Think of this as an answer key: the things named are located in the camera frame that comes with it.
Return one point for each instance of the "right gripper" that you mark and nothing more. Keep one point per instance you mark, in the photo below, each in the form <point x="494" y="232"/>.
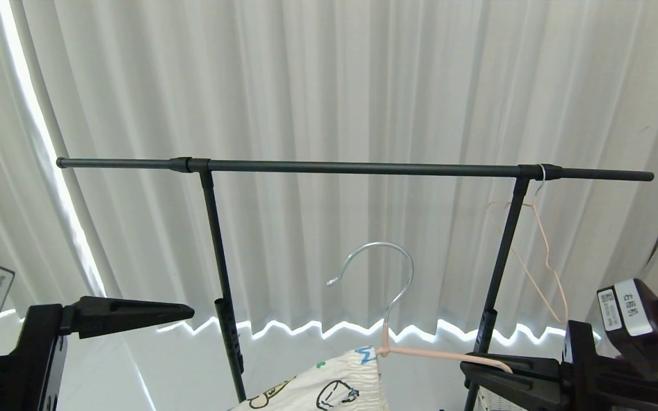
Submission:
<point x="583" y="377"/>

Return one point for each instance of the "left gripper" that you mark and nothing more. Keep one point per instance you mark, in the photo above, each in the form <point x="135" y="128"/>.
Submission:
<point x="20" y="377"/>

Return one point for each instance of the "pink clothes hanger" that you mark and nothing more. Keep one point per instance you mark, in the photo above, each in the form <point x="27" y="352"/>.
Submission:
<point x="545" y="245"/>
<point x="386" y="342"/>

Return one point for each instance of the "cream printed garment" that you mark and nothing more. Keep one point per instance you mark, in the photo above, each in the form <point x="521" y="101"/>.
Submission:
<point x="334" y="371"/>

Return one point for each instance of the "white laundry basket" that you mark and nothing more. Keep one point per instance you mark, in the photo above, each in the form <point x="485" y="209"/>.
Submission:
<point x="494" y="402"/>

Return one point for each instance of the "black clothes rack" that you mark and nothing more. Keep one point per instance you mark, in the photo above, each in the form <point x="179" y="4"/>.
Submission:
<point x="363" y="168"/>

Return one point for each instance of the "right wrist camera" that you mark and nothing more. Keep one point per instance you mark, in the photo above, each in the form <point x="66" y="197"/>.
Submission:
<point x="637" y="308"/>

